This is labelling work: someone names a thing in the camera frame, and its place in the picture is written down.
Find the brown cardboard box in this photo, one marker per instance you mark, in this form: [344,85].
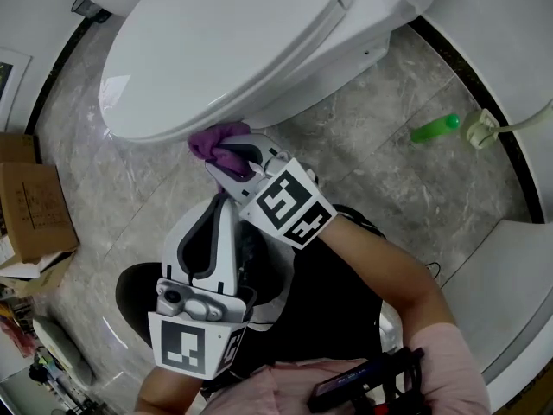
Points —
[17,147]
[39,214]

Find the green plastic bottle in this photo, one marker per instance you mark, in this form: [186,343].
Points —
[432,130]

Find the black waist device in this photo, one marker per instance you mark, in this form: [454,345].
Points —
[345,383]

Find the pile of assorted clutter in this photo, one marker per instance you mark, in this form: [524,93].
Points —
[26,387]

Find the purple cleaning cloth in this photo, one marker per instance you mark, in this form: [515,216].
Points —
[207,141]

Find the white power plug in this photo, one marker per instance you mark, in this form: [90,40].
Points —
[477,132]

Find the person's right forearm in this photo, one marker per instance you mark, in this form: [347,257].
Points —
[389,270]

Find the person's left forearm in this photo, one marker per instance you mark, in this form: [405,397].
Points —
[168,393]

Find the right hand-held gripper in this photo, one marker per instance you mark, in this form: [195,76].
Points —
[285,201]

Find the black mesh trash bin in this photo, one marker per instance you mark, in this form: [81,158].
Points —
[88,9]

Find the white toilet with sticker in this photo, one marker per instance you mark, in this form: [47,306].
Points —
[224,37]

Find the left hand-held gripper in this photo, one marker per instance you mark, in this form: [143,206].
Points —
[181,344]

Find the person's black trousers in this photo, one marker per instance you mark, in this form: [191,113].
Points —
[328,301]

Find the person's pink shirt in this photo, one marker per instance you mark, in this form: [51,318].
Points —
[445,370]

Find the window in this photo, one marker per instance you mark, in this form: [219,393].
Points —
[5,84]

